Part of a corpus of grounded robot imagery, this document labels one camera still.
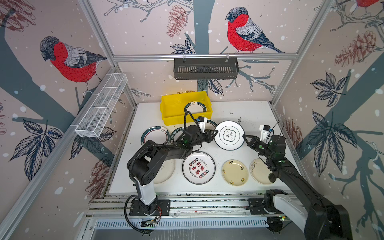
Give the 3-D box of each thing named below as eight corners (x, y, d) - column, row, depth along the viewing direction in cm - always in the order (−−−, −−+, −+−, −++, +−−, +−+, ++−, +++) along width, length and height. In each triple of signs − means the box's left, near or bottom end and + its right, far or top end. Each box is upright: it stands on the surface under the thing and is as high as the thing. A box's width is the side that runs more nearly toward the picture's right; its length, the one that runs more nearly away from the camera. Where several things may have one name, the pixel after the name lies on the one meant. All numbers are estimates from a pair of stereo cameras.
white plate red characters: (181, 184, 83) (181, 183, 81) (183, 152, 95) (183, 151, 94) (216, 184, 83) (216, 183, 81) (213, 152, 95) (214, 151, 94)
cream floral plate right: (252, 184, 82) (254, 183, 81) (247, 159, 92) (248, 158, 90) (273, 184, 82) (274, 183, 81) (265, 159, 92) (266, 158, 90)
